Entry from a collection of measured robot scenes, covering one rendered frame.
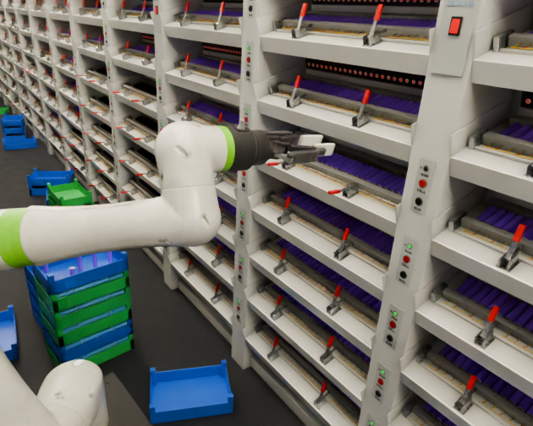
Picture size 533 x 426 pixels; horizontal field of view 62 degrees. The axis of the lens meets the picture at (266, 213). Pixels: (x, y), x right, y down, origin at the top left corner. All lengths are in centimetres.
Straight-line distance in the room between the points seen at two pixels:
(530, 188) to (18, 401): 100
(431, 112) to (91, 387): 95
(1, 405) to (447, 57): 105
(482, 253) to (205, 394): 123
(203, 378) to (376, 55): 140
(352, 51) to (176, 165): 55
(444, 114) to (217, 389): 136
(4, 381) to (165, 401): 101
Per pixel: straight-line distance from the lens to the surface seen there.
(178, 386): 192
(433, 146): 101
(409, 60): 105
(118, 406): 140
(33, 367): 215
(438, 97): 100
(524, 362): 109
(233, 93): 158
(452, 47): 99
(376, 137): 111
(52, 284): 179
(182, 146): 81
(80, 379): 113
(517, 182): 94
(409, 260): 110
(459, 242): 105
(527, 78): 93
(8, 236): 94
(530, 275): 100
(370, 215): 116
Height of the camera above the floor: 136
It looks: 24 degrees down
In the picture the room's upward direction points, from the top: 4 degrees clockwise
